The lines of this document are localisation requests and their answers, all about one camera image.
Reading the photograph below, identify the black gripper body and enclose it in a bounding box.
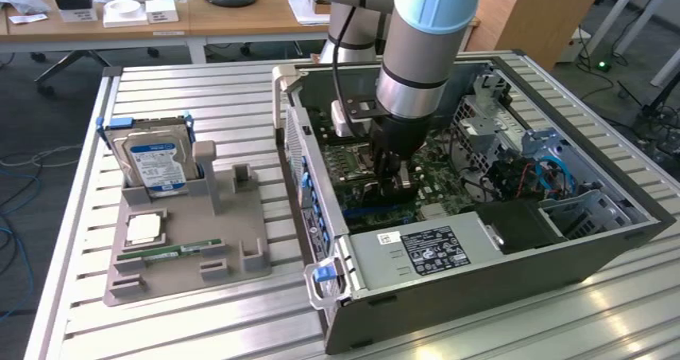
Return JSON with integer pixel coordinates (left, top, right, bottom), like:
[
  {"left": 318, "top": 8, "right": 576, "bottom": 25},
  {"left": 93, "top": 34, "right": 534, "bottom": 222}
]
[{"left": 369, "top": 115, "right": 430, "bottom": 190}]

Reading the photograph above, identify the CPU socket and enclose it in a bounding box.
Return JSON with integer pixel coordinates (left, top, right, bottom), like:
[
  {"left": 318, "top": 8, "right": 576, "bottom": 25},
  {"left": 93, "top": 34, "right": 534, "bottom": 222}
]
[{"left": 348, "top": 144, "right": 376, "bottom": 169}]

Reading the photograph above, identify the green motherboard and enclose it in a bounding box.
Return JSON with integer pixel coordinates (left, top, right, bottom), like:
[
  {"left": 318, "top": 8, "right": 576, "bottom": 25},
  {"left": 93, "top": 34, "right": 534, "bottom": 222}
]
[{"left": 316, "top": 112, "right": 478, "bottom": 233}]

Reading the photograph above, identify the perforated metal drive cage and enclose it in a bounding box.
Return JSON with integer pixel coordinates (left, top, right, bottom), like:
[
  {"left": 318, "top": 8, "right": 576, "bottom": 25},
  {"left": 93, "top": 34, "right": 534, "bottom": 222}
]
[{"left": 450, "top": 92, "right": 532, "bottom": 178}]

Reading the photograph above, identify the blue expansion slot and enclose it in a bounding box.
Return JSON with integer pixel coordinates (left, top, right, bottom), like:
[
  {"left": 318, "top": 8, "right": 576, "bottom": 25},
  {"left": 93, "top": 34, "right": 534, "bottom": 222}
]
[{"left": 341, "top": 204, "right": 384, "bottom": 220}]

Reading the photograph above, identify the black power connector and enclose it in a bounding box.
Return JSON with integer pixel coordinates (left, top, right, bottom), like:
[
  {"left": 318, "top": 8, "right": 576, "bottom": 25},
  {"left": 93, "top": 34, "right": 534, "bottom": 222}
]
[{"left": 485, "top": 158, "right": 525, "bottom": 198}]

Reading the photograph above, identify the black fan shroud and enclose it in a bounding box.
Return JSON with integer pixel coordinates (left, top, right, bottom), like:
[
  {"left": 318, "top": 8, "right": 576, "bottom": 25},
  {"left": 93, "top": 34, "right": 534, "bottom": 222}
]
[{"left": 474, "top": 198, "right": 568, "bottom": 256}]

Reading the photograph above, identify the grey power supply unit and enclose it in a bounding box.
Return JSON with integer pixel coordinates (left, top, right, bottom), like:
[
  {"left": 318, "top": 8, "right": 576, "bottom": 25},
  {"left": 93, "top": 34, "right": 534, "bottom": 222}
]
[{"left": 348, "top": 211, "right": 504, "bottom": 292}]

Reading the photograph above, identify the white paper stack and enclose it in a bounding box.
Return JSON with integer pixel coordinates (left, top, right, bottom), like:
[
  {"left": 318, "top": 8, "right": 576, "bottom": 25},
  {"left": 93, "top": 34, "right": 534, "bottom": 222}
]
[{"left": 286, "top": 0, "right": 332, "bottom": 26}]

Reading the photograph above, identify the wooden cabinet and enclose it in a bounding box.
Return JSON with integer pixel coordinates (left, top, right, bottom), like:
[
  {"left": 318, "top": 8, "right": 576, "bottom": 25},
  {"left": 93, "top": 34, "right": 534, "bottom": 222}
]
[{"left": 466, "top": 0, "right": 609, "bottom": 68}]

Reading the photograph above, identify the wooden desk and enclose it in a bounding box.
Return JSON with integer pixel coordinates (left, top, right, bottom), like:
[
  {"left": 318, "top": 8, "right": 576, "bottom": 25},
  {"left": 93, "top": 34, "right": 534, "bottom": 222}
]
[{"left": 0, "top": 0, "right": 481, "bottom": 54}]

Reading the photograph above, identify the metal disk bay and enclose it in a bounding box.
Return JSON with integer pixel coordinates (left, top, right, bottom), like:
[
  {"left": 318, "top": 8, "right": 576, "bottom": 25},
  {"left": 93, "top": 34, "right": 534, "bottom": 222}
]
[{"left": 538, "top": 188, "right": 649, "bottom": 241}]

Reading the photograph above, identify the open grey PC case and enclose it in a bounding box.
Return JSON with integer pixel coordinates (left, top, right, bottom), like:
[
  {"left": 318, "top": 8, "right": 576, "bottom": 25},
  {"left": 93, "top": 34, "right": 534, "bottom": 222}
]
[{"left": 270, "top": 55, "right": 677, "bottom": 355}]

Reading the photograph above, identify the hard disk with blue label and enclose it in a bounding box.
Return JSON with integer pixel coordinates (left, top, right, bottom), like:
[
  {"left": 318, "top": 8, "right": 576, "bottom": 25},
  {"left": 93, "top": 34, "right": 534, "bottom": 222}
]
[{"left": 122, "top": 135, "right": 189, "bottom": 199}]

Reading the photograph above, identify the hard disk with blue rails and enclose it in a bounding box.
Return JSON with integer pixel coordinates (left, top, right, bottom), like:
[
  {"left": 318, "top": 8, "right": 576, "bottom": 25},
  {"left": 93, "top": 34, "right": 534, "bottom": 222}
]
[{"left": 94, "top": 112, "right": 196, "bottom": 178}]

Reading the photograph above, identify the black stand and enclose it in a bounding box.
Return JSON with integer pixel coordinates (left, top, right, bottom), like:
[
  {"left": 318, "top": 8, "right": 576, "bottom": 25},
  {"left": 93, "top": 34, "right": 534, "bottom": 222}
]
[{"left": 617, "top": 49, "right": 680, "bottom": 127}]

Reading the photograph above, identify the green RAM stick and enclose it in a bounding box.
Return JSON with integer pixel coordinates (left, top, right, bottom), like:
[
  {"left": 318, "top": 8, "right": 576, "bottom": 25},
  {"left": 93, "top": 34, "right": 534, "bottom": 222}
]
[{"left": 117, "top": 238, "right": 222, "bottom": 261}]

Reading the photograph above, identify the silver CPU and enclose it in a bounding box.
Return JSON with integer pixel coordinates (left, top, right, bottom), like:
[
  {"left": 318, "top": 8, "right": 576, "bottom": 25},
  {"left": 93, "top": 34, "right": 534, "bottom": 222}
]
[{"left": 125, "top": 215, "right": 164, "bottom": 245}]

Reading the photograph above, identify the grey parts rack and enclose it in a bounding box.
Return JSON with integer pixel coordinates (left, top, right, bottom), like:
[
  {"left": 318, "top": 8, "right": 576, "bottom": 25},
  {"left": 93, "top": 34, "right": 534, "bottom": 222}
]
[{"left": 102, "top": 139, "right": 274, "bottom": 307}]

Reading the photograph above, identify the small white box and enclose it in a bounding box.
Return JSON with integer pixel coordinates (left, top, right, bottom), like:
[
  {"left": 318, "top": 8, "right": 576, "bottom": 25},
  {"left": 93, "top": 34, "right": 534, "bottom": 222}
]
[{"left": 144, "top": 0, "right": 178, "bottom": 25}]

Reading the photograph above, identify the white tape roll box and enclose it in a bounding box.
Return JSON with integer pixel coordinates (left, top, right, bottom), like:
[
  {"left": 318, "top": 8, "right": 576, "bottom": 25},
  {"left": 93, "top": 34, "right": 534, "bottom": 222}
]
[{"left": 101, "top": 0, "right": 149, "bottom": 29}]

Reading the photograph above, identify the black office chair base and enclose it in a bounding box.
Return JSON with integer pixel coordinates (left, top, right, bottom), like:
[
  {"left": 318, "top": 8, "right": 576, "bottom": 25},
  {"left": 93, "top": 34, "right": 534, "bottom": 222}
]
[{"left": 30, "top": 48, "right": 161, "bottom": 95}]

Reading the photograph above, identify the white box with black top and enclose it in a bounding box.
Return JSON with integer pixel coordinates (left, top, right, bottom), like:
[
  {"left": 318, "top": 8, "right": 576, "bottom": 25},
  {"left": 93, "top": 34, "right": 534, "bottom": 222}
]
[{"left": 52, "top": 0, "right": 98, "bottom": 23}]

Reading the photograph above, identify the white card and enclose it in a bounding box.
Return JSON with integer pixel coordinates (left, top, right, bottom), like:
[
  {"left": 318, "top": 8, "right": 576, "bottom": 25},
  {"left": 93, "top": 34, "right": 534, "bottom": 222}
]
[{"left": 6, "top": 13, "right": 49, "bottom": 25}]

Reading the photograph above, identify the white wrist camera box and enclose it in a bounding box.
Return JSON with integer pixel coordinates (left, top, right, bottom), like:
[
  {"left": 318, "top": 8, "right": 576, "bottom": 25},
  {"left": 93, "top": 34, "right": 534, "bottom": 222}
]
[{"left": 329, "top": 99, "right": 369, "bottom": 137}]

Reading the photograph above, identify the blue wire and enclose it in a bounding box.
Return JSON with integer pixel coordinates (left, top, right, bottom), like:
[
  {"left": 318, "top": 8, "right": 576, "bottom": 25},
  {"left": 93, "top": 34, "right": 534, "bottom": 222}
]
[{"left": 533, "top": 156, "right": 578, "bottom": 200}]

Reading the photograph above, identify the white desk frame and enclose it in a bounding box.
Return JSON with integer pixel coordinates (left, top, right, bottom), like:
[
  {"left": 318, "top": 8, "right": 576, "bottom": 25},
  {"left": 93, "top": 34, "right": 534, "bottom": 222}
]
[{"left": 582, "top": 0, "right": 680, "bottom": 87}]

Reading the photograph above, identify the white floor cable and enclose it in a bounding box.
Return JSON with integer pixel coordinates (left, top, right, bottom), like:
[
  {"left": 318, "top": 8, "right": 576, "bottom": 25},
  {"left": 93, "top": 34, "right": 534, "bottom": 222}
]
[{"left": 0, "top": 143, "right": 81, "bottom": 169}]

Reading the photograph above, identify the blue floor cable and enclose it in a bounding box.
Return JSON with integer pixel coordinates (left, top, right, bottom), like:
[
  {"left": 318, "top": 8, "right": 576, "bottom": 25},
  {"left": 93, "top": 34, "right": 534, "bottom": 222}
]
[{"left": 0, "top": 168, "right": 41, "bottom": 322}]

